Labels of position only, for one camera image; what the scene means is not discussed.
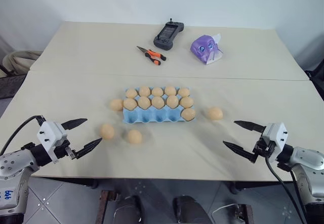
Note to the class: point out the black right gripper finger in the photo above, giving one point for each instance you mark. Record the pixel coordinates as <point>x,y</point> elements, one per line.
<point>249,126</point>
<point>238,149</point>

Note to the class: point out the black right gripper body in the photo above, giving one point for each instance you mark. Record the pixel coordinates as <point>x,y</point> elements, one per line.
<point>263,148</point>

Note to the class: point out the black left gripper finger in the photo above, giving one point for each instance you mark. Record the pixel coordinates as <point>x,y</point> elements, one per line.
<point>74,123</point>
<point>88,146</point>

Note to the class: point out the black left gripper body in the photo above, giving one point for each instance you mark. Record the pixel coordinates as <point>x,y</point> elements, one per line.
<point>62,150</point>

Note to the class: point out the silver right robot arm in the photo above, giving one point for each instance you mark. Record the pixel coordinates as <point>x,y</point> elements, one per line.
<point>306,163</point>

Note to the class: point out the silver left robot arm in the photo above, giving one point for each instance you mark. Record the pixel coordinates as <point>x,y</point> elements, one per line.
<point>15,163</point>

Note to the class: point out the blue egg tray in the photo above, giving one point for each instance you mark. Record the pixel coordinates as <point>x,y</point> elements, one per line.
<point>152,116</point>

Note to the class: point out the tan egg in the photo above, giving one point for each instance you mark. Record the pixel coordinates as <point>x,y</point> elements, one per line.
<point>130,104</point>
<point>186,102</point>
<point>157,91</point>
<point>144,102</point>
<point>144,91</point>
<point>172,101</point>
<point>215,113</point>
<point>158,102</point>
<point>134,136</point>
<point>116,105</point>
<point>107,131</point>
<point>188,114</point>
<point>170,90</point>
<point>184,92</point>
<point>131,92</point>

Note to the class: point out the rusty brown metal bar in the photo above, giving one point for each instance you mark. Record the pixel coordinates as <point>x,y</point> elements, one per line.
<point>103,206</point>

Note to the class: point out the dark rounded shape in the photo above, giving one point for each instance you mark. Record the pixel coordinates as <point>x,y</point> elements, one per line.
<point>189,210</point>
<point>129,210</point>

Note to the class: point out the dark chair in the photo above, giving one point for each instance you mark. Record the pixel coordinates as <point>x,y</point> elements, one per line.
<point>315,80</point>

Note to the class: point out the beige fabric bag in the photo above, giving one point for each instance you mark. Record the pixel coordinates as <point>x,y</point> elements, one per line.
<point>20,61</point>

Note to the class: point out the purple tissue pack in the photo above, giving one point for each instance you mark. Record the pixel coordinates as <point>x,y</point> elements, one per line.
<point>205,48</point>

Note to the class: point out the dark grey remote controller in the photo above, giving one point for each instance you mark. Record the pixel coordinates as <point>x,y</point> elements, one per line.
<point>167,35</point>

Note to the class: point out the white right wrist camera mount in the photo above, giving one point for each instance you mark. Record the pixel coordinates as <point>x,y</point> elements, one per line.
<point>276,135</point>

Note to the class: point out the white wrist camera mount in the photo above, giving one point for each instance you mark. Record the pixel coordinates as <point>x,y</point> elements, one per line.
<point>50,133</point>
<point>276,135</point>

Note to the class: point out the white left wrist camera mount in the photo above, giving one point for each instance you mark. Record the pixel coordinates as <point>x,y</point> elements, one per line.
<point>50,133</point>

